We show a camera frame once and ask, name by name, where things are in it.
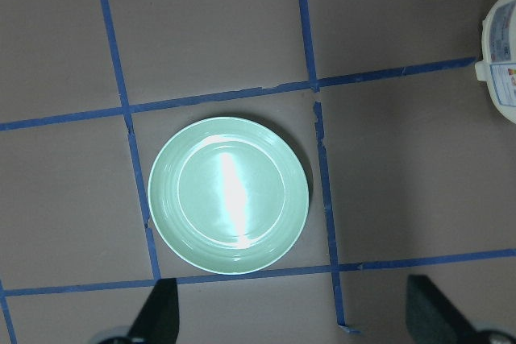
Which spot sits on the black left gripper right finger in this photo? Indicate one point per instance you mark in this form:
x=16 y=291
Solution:
x=432 y=318

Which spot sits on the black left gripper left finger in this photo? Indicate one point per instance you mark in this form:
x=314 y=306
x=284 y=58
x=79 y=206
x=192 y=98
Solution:
x=158 y=320

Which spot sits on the white rice cooker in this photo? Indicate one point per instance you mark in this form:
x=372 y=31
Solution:
x=497 y=66

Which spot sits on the green plate near left arm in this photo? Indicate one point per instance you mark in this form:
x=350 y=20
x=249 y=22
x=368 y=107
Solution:
x=228 y=195

